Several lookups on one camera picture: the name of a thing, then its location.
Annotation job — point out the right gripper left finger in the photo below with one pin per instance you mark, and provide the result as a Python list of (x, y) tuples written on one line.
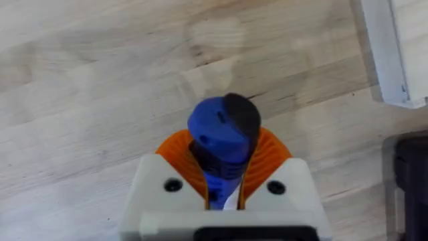
[(157, 187)]

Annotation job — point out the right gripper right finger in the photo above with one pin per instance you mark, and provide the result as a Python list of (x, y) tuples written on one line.
[(287, 190)]

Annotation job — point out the blue electric screwdriver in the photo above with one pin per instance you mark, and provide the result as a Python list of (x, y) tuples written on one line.
[(224, 144)]

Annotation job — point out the black object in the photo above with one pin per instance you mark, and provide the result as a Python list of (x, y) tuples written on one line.
[(409, 187)]

